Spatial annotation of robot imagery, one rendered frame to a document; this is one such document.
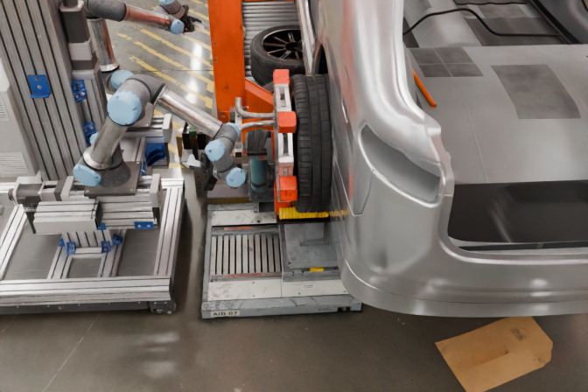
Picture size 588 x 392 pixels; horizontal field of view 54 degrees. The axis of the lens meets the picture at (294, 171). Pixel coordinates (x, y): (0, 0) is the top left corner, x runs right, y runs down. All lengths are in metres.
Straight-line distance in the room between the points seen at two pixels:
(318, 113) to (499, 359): 1.53
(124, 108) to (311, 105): 0.80
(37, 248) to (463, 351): 2.28
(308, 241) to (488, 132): 1.10
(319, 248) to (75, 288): 1.25
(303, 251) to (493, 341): 1.07
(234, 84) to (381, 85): 1.51
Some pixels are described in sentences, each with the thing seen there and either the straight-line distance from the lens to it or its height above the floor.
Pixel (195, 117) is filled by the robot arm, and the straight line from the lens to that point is 2.32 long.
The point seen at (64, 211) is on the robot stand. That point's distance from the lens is 2.78.
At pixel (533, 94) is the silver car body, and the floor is 1.04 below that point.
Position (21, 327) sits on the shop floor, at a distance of 3.38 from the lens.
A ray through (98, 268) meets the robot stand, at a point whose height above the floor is 0.21.
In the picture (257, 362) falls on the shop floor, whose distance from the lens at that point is 3.00.
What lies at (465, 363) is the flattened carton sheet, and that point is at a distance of 3.11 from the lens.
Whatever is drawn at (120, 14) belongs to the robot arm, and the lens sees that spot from 2.86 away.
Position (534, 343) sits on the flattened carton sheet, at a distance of 3.29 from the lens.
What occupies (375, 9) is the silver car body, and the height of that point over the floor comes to 1.73.
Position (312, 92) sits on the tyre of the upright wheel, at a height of 1.18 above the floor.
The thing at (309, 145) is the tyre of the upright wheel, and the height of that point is 1.04.
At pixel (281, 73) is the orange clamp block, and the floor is 1.12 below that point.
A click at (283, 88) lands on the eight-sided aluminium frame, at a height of 1.11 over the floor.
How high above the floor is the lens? 2.54
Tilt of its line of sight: 40 degrees down
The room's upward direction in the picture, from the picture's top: 1 degrees clockwise
